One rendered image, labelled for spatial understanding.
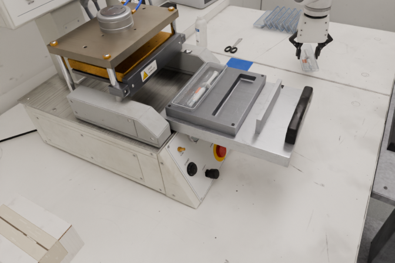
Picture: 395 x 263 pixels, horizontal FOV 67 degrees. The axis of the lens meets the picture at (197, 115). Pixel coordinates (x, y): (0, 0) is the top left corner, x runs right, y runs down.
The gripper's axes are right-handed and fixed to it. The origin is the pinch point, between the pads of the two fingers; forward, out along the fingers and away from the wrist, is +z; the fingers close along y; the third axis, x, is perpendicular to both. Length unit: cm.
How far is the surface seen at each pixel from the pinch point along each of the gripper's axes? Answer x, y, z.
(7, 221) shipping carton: 74, 73, -2
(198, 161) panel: 54, 34, -1
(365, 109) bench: 22.6, -15.8, 7.4
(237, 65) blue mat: -2.8, 25.8, 7.1
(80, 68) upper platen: 45, 62, -22
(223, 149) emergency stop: 47, 29, 3
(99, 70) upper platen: 48, 57, -23
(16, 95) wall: 22, 107, 5
